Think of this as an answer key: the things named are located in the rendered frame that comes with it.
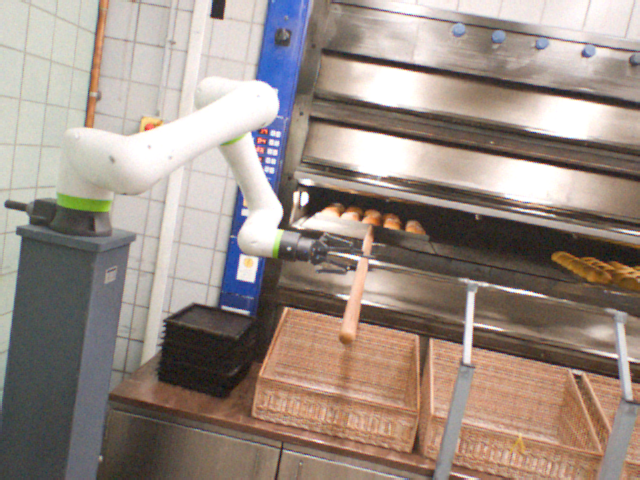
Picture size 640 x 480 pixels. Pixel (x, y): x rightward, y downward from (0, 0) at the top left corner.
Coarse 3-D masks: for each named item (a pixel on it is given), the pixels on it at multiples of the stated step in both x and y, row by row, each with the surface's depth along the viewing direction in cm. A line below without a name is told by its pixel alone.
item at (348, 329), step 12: (372, 228) 262; (372, 240) 233; (360, 264) 171; (360, 276) 153; (360, 288) 140; (348, 300) 130; (360, 300) 131; (348, 312) 117; (348, 324) 109; (348, 336) 105
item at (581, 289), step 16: (352, 240) 239; (400, 256) 237; (416, 256) 237; (432, 256) 236; (448, 256) 241; (480, 272) 235; (496, 272) 234; (512, 272) 233; (560, 288) 232; (576, 288) 231; (592, 288) 231; (624, 304) 230
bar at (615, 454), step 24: (384, 264) 201; (480, 288) 198; (504, 288) 198; (600, 312) 195; (624, 312) 194; (624, 336) 191; (624, 360) 186; (456, 384) 181; (624, 384) 181; (456, 408) 181; (624, 408) 176; (456, 432) 182; (624, 432) 177; (624, 456) 177
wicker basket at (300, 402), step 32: (288, 320) 241; (288, 352) 239; (320, 352) 239; (352, 352) 238; (384, 352) 238; (416, 352) 227; (256, 384) 199; (288, 384) 198; (320, 384) 237; (352, 384) 237; (384, 384) 236; (416, 384) 208; (256, 416) 200; (288, 416) 199; (320, 416) 198; (352, 416) 214; (384, 416) 196; (416, 416) 195
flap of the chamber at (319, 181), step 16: (304, 176) 223; (320, 176) 222; (352, 192) 239; (368, 192) 223; (384, 192) 220; (400, 192) 220; (432, 208) 234; (448, 208) 221; (464, 208) 218; (480, 208) 217; (512, 224) 235; (528, 224) 221; (544, 224) 215; (560, 224) 215; (592, 240) 233; (608, 240) 220; (624, 240) 213
